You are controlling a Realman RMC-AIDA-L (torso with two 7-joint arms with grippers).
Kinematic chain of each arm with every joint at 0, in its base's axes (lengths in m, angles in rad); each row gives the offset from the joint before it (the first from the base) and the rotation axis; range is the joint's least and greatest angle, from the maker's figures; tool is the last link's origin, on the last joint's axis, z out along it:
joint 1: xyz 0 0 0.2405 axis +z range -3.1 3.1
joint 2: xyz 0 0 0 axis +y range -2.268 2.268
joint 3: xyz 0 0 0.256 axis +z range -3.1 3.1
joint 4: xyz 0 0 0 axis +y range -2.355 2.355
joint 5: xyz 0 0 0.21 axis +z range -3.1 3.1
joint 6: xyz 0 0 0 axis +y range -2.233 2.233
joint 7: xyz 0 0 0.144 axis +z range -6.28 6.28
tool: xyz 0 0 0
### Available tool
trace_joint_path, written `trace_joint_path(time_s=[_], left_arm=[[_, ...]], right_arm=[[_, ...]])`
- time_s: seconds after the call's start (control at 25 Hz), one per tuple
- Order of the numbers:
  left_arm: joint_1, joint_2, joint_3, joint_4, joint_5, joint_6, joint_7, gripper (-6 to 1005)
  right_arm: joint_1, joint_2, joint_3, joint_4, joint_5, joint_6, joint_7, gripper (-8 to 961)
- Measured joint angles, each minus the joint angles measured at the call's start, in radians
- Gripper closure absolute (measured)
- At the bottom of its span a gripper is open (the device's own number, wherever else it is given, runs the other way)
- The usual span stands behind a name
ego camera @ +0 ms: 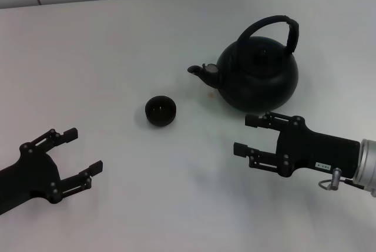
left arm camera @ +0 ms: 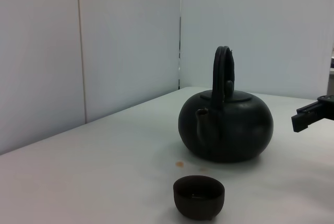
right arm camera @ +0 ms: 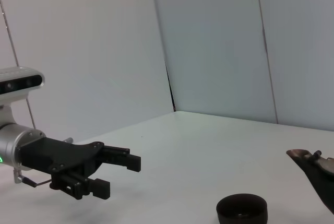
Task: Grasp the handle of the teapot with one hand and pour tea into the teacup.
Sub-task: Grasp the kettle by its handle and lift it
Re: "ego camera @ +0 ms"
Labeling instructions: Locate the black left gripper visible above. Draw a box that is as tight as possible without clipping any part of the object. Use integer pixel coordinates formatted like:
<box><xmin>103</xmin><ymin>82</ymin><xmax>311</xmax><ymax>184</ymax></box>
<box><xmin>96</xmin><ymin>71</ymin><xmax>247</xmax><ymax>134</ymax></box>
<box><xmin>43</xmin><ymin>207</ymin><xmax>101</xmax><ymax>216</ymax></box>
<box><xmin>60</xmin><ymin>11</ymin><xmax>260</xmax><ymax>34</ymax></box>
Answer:
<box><xmin>0</xmin><ymin>127</ymin><xmax>104</xmax><ymax>216</ymax></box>

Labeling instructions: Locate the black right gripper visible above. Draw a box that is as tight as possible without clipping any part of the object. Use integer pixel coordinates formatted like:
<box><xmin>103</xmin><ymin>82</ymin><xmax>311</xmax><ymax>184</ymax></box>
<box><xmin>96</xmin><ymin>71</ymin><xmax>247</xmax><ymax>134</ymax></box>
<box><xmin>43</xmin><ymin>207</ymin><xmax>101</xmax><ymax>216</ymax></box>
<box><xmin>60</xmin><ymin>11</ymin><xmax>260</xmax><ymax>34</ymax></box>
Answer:
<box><xmin>233</xmin><ymin>111</ymin><xmax>361</xmax><ymax>182</ymax></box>

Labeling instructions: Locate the black round teapot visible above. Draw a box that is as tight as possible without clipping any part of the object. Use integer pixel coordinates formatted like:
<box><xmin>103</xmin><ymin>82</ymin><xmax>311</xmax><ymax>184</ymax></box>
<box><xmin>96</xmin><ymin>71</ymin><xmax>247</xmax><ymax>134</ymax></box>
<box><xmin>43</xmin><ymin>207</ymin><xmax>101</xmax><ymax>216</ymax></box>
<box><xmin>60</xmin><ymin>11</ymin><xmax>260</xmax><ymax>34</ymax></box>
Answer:
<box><xmin>187</xmin><ymin>14</ymin><xmax>300</xmax><ymax>115</ymax></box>

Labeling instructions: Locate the small black teacup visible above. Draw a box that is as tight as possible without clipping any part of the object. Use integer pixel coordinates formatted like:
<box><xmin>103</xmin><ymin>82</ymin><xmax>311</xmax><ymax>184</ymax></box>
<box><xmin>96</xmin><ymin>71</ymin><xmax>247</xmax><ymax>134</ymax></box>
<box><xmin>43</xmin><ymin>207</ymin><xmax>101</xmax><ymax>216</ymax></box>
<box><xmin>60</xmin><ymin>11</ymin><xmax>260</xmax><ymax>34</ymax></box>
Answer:
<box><xmin>145</xmin><ymin>95</ymin><xmax>178</xmax><ymax>128</ymax></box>

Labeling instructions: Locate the right gripper cable with plug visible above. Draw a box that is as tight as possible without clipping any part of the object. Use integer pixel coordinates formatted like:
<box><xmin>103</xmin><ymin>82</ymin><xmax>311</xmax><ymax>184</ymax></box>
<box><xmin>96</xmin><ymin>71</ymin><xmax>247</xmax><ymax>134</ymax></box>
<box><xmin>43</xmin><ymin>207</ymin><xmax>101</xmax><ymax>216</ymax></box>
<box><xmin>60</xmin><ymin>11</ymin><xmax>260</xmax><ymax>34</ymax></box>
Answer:
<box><xmin>318</xmin><ymin>167</ymin><xmax>365</xmax><ymax>191</ymax></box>

